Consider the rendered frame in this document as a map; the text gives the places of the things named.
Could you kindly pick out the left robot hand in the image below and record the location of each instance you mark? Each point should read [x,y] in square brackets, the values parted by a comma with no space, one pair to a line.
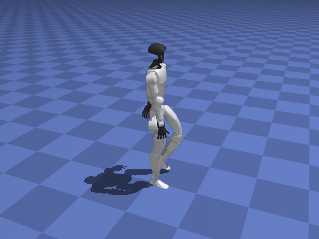
[146,111]

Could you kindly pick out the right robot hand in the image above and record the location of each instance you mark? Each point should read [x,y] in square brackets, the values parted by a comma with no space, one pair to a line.
[161,132]

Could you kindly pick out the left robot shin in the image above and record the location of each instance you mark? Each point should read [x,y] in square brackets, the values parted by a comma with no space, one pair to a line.
[169,149]

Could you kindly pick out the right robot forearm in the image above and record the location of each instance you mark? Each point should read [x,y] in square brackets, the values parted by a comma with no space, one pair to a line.
[159,112]

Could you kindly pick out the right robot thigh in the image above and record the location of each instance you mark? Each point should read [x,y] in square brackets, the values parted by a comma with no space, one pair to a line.
[159,144]

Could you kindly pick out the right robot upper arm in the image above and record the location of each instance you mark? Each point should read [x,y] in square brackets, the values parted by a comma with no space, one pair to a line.
[151,80]

